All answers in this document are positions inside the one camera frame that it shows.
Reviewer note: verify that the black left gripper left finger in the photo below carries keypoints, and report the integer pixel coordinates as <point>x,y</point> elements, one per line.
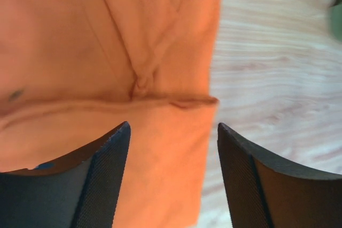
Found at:
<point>79,189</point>

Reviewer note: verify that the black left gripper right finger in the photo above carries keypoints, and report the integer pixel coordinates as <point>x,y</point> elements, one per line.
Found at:
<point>264,189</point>

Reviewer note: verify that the orange t shirt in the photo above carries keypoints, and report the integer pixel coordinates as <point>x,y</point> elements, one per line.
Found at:
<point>72,70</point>

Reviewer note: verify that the olive green plastic bin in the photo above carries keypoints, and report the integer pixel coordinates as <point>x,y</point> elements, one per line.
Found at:
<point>335,20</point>

